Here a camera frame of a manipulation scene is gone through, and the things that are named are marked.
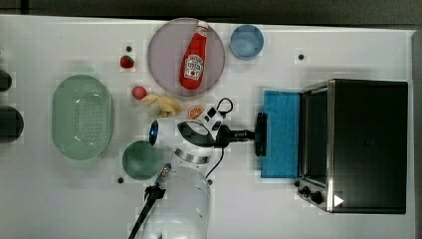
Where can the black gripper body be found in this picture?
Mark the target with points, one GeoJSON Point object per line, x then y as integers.
{"type": "Point", "coordinates": [223, 137]}

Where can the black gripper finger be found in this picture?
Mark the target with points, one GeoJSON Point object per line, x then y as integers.
{"type": "Point", "coordinates": [242, 138]}
{"type": "Point", "coordinates": [244, 132]}

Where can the black toaster oven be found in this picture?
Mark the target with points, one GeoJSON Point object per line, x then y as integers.
{"type": "Point", "coordinates": [343, 142]}

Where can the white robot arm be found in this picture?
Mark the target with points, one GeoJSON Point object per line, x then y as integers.
{"type": "Point", "coordinates": [177, 205]}

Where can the orange slice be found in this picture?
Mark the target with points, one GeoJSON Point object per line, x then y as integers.
{"type": "Point", "coordinates": [195, 112]}

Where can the yellow banana bunch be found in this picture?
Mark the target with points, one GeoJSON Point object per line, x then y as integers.
{"type": "Point", "coordinates": [167, 106]}

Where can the red ketchup bottle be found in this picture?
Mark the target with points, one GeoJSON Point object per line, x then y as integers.
{"type": "Point", "coordinates": [193, 61]}

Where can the green bowl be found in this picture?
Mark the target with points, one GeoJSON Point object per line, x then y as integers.
{"type": "Point", "coordinates": [141, 160]}

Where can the blue bowl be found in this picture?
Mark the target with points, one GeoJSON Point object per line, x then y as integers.
{"type": "Point", "coordinates": [246, 42]}

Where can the small red apple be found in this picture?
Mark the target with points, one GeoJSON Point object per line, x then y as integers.
{"type": "Point", "coordinates": [139, 93]}

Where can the grey round plate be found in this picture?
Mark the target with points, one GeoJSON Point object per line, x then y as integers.
{"type": "Point", "coordinates": [166, 50]}

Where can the red strawberry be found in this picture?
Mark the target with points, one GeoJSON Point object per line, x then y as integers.
{"type": "Point", "coordinates": [126, 62]}

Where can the green perforated basket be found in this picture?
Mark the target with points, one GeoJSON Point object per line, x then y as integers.
{"type": "Point", "coordinates": [82, 117]}

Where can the large black cylinder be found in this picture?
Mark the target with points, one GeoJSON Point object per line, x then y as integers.
{"type": "Point", "coordinates": [11, 124]}

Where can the small black cylinder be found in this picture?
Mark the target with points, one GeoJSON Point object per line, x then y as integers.
{"type": "Point", "coordinates": [5, 81]}

